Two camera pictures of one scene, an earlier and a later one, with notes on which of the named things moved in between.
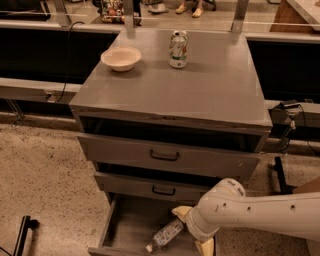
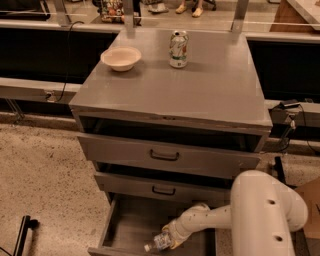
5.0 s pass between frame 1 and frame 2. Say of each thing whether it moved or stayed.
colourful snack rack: stayed
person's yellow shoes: stayed
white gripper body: moved
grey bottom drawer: stayed
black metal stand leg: stayed
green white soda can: stayed
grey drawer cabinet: stayed
